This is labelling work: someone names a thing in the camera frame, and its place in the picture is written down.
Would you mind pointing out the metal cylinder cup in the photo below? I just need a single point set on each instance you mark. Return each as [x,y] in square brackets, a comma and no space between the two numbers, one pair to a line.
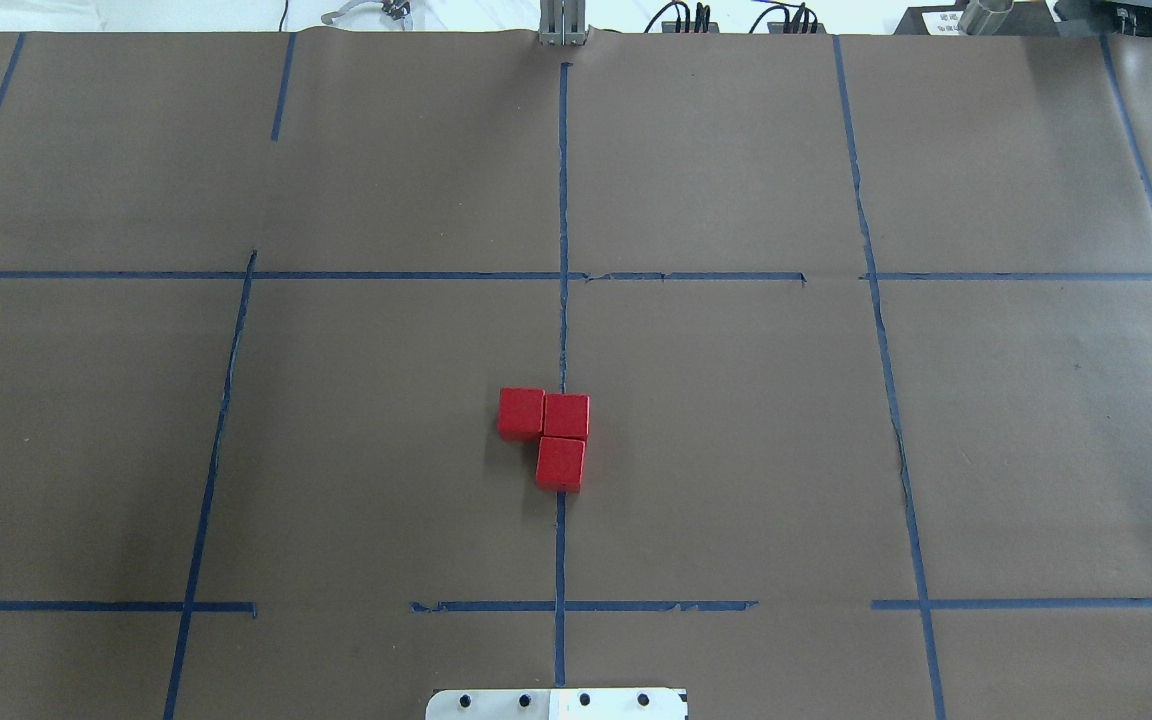
[984,17]

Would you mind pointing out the aluminium frame post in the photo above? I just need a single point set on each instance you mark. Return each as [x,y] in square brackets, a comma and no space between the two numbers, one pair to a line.
[563,23]

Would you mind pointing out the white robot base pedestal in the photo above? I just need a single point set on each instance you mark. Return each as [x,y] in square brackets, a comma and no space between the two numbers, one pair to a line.
[559,703]

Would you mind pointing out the red block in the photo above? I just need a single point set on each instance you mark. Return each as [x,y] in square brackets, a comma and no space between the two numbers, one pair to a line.
[567,416]
[521,412]

